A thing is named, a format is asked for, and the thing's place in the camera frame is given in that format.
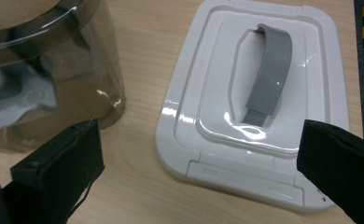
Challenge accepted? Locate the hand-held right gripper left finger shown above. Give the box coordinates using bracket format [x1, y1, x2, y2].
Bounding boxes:
[0, 119, 105, 224]

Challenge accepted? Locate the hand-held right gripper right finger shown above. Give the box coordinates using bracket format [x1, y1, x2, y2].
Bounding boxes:
[296, 119, 364, 224]

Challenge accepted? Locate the translucent grey storage box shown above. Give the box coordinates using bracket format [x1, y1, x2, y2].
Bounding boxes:
[0, 0, 128, 154]

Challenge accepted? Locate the white lid with grey handle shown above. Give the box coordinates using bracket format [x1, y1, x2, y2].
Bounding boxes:
[154, 0, 351, 214]

